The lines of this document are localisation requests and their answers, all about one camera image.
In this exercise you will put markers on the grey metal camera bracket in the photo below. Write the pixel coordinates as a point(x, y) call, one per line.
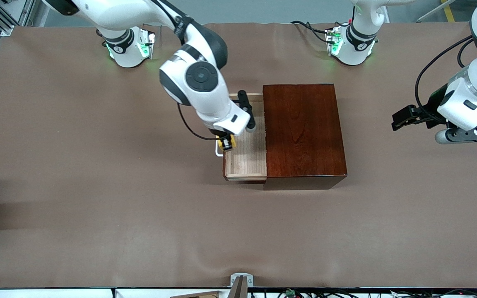
point(240, 285)

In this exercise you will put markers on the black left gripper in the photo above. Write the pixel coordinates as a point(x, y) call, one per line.
point(434, 104)

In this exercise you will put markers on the brown table cover sheet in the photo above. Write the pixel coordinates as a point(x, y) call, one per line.
point(139, 240)

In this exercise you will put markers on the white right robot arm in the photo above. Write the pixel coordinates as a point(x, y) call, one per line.
point(197, 78)

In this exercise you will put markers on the yellow wooden block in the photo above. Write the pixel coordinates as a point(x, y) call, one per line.
point(233, 143)

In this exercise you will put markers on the dark brown wooden box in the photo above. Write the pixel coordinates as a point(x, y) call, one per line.
point(304, 132)

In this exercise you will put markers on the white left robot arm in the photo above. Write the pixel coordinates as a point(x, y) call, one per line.
point(470, 103)

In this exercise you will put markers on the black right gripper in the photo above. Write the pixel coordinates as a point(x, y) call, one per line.
point(218, 133)

